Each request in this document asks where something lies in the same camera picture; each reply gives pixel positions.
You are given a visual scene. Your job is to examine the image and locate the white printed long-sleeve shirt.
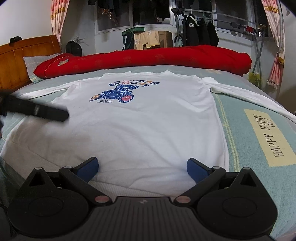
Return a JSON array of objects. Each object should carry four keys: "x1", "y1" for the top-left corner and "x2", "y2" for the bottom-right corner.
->
[{"x1": 0, "y1": 70, "x2": 296, "y2": 197}]

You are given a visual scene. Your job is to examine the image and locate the black hanging jackets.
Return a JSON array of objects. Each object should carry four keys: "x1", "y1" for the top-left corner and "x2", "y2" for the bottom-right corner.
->
[{"x1": 182, "y1": 14, "x2": 219, "y2": 47}]

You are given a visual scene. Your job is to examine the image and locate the small laundry on rack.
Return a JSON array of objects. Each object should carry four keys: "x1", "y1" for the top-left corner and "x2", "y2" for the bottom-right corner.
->
[{"x1": 230, "y1": 22, "x2": 266, "y2": 35}]

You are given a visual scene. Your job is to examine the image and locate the wooden headboard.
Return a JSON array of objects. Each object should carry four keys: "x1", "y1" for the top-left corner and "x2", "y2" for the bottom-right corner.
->
[{"x1": 0, "y1": 35, "x2": 62, "y2": 93}]

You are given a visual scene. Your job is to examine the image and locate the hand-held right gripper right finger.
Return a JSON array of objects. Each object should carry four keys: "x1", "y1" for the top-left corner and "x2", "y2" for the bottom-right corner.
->
[{"x1": 173, "y1": 158, "x2": 258, "y2": 205}]

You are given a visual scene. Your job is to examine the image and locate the yellow-green bag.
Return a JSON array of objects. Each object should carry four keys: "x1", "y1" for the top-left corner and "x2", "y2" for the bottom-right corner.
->
[{"x1": 248, "y1": 72, "x2": 262, "y2": 88}]

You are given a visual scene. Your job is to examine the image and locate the grey checked pillow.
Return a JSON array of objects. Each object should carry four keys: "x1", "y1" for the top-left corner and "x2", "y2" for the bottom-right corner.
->
[{"x1": 23, "y1": 53, "x2": 63, "y2": 82}]

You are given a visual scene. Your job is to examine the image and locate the cardboard box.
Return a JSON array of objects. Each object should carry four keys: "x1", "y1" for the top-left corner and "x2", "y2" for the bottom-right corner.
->
[{"x1": 150, "y1": 31, "x2": 173, "y2": 48}]

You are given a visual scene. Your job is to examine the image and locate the green folding rack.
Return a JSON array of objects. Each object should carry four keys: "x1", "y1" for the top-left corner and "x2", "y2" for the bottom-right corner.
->
[{"x1": 122, "y1": 27, "x2": 145, "y2": 51}]

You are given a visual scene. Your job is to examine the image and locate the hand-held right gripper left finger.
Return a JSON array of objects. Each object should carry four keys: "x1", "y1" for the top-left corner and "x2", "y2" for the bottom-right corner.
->
[{"x1": 24, "y1": 157, "x2": 110, "y2": 205}]

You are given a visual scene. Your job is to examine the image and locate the metal drying rack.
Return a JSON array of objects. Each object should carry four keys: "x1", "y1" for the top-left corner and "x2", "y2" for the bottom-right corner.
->
[{"x1": 171, "y1": 8, "x2": 270, "y2": 75}]

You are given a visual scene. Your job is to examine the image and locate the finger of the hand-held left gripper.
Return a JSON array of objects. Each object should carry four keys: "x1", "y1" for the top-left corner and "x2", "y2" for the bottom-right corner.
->
[{"x1": 6, "y1": 95, "x2": 70, "y2": 122}]

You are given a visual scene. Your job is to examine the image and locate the rolled red quilt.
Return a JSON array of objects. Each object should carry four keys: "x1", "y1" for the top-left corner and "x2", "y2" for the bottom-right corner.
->
[{"x1": 33, "y1": 44, "x2": 252, "y2": 79}]

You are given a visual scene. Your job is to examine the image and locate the black backpack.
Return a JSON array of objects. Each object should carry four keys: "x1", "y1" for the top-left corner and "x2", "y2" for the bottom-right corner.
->
[{"x1": 65, "y1": 40, "x2": 83, "y2": 57}]

